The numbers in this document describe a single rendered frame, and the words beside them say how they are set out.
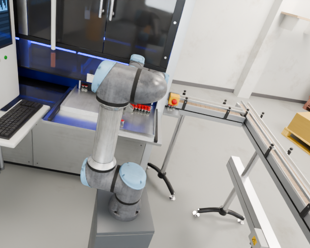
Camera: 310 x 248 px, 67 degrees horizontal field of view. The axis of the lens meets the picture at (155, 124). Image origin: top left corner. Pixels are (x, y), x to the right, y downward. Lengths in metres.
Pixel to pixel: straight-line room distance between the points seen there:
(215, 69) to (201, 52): 0.52
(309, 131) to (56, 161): 3.64
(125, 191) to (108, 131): 0.27
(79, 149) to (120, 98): 1.31
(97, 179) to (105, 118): 0.27
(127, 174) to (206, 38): 4.09
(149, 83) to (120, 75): 0.10
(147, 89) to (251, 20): 4.49
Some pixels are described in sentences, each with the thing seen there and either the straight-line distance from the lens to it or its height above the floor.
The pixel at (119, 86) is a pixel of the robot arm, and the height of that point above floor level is 1.38.
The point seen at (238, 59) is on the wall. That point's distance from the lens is 5.27.
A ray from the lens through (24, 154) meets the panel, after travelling 2.27.
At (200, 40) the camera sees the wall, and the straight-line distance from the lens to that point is 4.77.
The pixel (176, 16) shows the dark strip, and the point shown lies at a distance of 1.55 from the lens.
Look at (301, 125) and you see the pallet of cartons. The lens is 4.39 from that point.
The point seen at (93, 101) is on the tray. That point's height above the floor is 0.88.
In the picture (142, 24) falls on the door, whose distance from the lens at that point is 1.56.
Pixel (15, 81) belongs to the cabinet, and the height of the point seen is 0.93.
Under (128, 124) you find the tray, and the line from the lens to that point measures 1.50.
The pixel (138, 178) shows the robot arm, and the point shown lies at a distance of 0.96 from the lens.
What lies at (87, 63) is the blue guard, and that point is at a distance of 1.67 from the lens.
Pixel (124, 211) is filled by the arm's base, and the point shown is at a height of 0.84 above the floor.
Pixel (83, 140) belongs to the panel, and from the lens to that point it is 1.98.
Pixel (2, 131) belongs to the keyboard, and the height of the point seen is 0.83.
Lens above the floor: 1.69
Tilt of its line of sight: 31 degrees down
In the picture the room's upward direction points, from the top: 16 degrees clockwise
